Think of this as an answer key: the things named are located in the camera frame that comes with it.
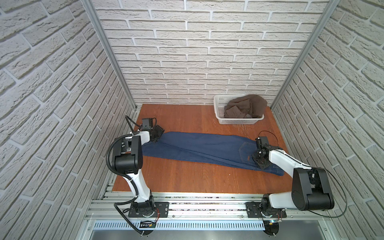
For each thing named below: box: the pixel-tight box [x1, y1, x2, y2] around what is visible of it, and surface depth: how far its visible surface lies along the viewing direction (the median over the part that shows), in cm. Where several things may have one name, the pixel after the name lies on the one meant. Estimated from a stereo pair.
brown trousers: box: [224, 94, 268, 119], surface depth 112 cm
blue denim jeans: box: [142, 131, 284, 177], surface depth 94 cm
